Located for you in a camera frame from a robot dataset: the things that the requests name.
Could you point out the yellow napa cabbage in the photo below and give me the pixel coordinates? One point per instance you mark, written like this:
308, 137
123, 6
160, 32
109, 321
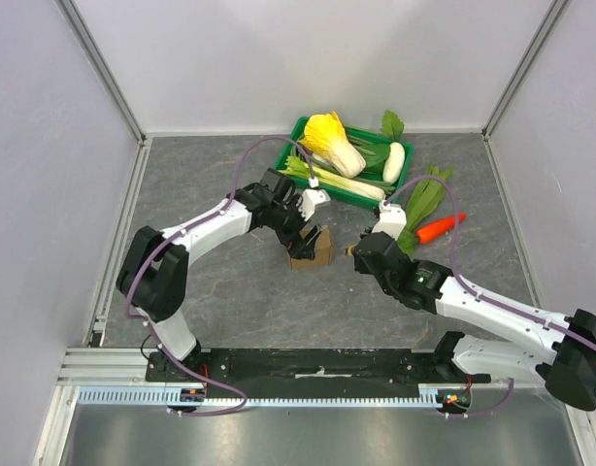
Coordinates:
325, 135

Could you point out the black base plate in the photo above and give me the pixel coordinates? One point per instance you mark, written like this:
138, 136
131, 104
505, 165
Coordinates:
405, 366

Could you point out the green leafy lettuce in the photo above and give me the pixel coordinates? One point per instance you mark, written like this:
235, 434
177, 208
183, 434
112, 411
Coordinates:
424, 200

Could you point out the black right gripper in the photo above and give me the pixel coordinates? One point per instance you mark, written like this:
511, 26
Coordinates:
367, 253

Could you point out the orange carrot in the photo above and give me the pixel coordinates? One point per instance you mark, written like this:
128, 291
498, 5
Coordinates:
434, 230

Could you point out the slotted cable duct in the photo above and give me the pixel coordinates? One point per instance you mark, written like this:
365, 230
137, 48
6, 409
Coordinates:
184, 398

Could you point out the brown cardboard express box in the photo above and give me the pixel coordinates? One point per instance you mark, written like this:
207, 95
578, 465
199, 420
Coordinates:
323, 253

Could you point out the green long beans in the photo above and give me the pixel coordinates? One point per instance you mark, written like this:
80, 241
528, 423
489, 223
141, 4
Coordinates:
299, 152

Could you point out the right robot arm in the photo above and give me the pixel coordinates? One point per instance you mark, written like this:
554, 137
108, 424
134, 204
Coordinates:
535, 345

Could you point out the celery stalk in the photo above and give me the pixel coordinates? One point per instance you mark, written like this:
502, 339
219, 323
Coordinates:
320, 177

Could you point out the white radish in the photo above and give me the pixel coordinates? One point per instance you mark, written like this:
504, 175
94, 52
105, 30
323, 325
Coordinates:
394, 163

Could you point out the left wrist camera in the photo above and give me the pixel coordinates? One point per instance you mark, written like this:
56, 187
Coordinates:
311, 200

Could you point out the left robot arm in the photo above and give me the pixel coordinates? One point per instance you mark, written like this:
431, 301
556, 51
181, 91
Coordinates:
154, 272

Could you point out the dark green leaf vegetable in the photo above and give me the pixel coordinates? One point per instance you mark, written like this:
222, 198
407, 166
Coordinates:
375, 155

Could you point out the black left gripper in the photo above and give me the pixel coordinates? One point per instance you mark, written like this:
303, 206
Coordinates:
293, 240

